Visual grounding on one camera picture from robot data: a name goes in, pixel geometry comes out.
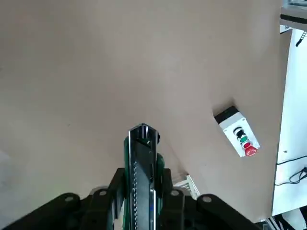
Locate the silver aluminium frame post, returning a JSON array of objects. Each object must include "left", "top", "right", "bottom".
[{"left": 279, "top": 0, "right": 307, "bottom": 27}]

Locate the grey three-button control box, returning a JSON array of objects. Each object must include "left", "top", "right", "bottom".
[{"left": 213, "top": 104, "right": 261, "bottom": 158}]

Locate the thin black cable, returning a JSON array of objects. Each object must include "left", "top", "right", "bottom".
[{"left": 275, "top": 155, "right": 307, "bottom": 185}]

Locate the white wire rack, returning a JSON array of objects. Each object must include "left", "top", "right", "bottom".
[{"left": 172, "top": 174, "right": 201, "bottom": 198}]

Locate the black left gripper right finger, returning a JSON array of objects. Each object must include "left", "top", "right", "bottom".
[{"left": 155, "top": 168, "right": 262, "bottom": 230}]

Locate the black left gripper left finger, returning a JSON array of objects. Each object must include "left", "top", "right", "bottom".
[{"left": 0, "top": 167, "right": 126, "bottom": 230}]

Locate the black white striped object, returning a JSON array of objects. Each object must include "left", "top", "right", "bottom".
[{"left": 259, "top": 207, "right": 307, "bottom": 230}]

